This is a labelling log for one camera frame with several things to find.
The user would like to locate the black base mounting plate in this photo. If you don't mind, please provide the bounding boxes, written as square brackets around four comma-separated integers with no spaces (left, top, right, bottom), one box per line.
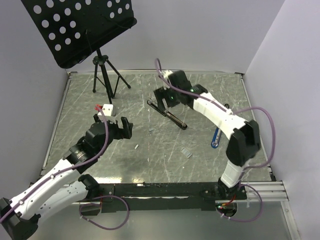
[95,182,247,213]

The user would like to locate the purple cable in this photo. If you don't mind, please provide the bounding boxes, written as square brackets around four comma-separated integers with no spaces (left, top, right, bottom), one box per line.
[154,57,276,223]
[0,106,111,223]

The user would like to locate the grey staple strip block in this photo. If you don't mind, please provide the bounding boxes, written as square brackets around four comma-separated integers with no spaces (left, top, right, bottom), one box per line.
[180,147,192,159]

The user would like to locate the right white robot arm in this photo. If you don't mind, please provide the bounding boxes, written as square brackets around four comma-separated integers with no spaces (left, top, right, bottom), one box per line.
[154,70,261,199]

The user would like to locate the black perforated music stand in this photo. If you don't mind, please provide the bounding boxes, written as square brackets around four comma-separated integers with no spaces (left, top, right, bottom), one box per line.
[22,0,137,101]

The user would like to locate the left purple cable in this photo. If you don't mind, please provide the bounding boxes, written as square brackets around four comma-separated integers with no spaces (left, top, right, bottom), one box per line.
[0,106,111,223]

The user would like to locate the black stapler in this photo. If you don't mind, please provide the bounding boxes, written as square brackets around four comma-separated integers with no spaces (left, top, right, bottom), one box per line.
[147,98,188,130]

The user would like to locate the aluminium table frame rail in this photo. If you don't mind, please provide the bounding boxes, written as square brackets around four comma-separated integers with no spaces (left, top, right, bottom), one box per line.
[12,71,72,240]

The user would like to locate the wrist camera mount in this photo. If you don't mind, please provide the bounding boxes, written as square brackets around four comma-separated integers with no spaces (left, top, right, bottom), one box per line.
[161,70,174,90]
[94,104,116,122]

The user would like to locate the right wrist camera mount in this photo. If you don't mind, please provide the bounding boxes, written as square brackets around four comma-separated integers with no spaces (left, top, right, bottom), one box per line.
[161,70,174,90]

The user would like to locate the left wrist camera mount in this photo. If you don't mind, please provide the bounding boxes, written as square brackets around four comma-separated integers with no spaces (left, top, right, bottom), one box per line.
[94,104,116,122]

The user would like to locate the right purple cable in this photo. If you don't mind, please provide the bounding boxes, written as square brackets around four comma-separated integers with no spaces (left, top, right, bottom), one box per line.
[154,57,276,223]

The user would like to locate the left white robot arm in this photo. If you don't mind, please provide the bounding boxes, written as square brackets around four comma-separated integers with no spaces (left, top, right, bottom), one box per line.
[0,114,134,240]

